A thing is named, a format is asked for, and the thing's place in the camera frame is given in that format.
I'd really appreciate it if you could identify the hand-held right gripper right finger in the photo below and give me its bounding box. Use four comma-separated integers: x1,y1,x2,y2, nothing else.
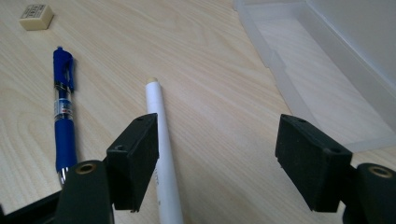
275,113,354,214

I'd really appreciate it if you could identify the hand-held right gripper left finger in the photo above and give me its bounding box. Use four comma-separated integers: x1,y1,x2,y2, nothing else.
106,112,160,213

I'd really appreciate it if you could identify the white pen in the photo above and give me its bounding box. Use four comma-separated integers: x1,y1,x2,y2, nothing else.
145,77,185,224

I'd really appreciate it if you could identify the blue pen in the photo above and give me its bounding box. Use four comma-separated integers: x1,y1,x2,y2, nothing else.
52,46,78,187

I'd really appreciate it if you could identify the clear plastic pencil case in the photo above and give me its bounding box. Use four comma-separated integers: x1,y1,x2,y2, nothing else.
233,0,396,153

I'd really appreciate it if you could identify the beige eraser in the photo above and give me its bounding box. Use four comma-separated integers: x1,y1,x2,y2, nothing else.
18,4,55,32

